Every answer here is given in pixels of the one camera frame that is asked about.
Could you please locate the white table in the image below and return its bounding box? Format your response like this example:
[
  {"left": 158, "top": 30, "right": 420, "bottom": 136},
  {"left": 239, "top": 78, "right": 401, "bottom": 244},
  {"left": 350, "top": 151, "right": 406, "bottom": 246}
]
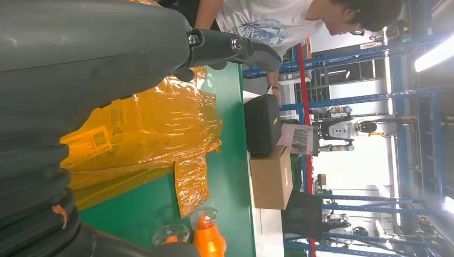
[{"left": 243, "top": 90, "right": 286, "bottom": 257}]

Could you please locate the green crate stack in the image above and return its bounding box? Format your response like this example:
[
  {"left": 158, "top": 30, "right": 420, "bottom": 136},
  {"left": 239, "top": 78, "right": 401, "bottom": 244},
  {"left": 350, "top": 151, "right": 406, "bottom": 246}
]
[{"left": 290, "top": 155, "right": 303, "bottom": 193}]

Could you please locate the black zippered case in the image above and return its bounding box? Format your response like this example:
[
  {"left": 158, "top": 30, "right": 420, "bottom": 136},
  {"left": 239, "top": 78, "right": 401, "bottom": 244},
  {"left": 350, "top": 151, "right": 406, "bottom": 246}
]
[{"left": 244, "top": 94, "right": 283, "bottom": 158}]

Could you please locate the red rack post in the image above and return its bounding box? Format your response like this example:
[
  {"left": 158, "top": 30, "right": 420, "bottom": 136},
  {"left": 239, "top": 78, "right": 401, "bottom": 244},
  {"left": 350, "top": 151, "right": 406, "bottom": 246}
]
[{"left": 297, "top": 42, "right": 317, "bottom": 257}]

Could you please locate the brown cardboard box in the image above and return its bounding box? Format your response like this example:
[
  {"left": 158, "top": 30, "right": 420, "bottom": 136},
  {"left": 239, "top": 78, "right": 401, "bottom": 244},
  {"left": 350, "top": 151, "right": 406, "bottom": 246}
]
[{"left": 249, "top": 145, "right": 294, "bottom": 210}]

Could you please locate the person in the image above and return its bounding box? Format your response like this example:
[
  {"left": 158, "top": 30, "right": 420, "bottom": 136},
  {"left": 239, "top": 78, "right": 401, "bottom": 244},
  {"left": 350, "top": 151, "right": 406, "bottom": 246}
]
[{"left": 160, "top": 0, "right": 403, "bottom": 108}]

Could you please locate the blue shelving rack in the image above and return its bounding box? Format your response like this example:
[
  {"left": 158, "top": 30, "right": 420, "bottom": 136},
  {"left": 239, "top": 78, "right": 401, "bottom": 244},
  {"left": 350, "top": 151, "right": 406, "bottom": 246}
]
[{"left": 243, "top": 0, "right": 454, "bottom": 257}]

